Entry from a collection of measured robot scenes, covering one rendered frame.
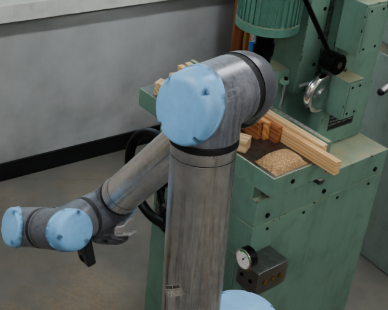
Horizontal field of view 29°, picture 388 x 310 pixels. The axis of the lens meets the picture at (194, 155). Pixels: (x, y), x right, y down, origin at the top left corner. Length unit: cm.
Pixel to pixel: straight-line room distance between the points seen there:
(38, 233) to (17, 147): 185
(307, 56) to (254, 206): 45
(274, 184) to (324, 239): 49
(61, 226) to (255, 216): 67
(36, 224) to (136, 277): 137
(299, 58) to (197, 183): 100
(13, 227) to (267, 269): 76
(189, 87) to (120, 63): 240
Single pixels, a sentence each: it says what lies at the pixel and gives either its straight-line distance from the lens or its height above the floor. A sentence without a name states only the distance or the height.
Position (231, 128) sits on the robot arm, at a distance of 118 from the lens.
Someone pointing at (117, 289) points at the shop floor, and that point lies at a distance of 292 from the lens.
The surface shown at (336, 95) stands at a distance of 217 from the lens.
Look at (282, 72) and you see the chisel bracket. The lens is 217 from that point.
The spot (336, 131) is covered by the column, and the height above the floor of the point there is 84.
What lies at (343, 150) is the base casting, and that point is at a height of 80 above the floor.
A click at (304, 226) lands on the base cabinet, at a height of 63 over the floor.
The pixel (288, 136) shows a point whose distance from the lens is 211.
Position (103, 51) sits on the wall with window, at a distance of 345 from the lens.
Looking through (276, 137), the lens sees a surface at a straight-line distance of 212.
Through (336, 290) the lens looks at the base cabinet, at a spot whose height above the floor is 25.
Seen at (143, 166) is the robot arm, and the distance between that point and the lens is 151.
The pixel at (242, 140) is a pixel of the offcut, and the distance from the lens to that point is 204.
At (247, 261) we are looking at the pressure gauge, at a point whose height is 66.
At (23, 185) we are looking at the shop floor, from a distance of 348.
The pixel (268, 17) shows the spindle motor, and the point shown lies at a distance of 200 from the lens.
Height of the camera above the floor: 193
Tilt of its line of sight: 31 degrees down
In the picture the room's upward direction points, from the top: 7 degrees clockwise
